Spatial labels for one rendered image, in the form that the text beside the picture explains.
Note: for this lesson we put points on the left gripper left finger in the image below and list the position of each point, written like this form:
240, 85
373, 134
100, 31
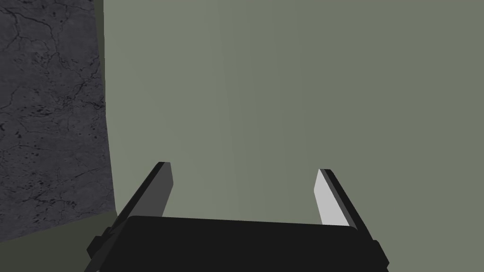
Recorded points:
153, 196

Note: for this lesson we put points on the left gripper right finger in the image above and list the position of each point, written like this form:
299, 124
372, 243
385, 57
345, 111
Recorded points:
332, 204

